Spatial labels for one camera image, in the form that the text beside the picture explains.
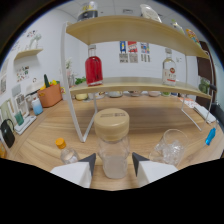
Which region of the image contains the orange-cap clear small bottle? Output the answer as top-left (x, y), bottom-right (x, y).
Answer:
top-left (54, 137), bottom-right (80, 165)

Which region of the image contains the glass jar wooden lid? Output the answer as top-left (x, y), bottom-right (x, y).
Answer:
top-left (93, 107), bottom-right (131, 180)

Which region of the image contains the blue liquid bottle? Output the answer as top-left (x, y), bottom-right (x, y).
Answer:
top-left (204, 127), bottom-right (217, 147)

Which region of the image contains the green cup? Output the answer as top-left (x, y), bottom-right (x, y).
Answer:
top-left (14, 111), bottom-right (25, 127)

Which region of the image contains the clear glass with ice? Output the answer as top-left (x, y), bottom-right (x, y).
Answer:
top-left (148, 128), bottom-right (189, 167)

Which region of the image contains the white tray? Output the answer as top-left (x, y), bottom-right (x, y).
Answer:
top-left (14, 114), bottom-right (38, 136)

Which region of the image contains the white blue plastic bottle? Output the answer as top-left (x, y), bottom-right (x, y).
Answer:
top-left (30, 97), bottom-right (44, 117)

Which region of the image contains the black handbag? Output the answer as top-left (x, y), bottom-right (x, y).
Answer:
top-left (0, 118), bottom-right (16, 149)

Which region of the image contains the orange patterned mat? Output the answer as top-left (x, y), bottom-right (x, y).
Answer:
top-left (181, 97), bottom-right (198, 108)

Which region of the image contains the orange basket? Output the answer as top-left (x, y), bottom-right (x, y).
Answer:
top-left (37, 83), bottom-right (64, 108)

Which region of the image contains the green potted plant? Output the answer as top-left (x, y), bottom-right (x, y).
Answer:
top-left (74, 76), bottom-right (87, 86)

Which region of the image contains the small potted flower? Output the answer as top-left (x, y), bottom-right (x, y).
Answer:
top-left (65, 58), bottom-right (75, 88)

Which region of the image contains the clear bottle red label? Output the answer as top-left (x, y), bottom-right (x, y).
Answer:
top-left (161, 48), bottom-right (178, 87)

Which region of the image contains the red liquid bottle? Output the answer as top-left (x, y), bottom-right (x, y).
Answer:
top-left (84, 44), bottom-right (104, 87)

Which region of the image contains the brown door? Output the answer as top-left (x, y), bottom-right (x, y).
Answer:
top-left (196, 41), bottom-right (212, 111)

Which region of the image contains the two-tier wooden shelf rack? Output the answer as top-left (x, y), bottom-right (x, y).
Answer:
top-left (60, 14), bottom-right (214, 144)

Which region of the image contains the green-cap clear bottle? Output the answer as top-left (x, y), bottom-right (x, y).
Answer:
top-left (171, 18), bottom-right (185, 34)

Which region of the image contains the black yellow tall can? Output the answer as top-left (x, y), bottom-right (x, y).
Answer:
top-left (77, 0), bottom-right (99, 22)

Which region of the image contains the multicolour wall poster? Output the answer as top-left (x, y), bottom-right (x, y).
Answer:
top-left (140, 42), bottom-right (151, 63)

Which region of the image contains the red wall poster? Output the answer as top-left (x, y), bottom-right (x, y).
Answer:
top-left (127, 41), bottom-right (139, 64)

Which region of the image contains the wooden wall shelf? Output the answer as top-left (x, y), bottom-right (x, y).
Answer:
top-left (13, 48), bottom-right (44, 61)

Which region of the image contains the blue wall poster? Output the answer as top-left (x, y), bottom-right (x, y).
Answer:
top-left (119, 40), bottom-right (128, 64)

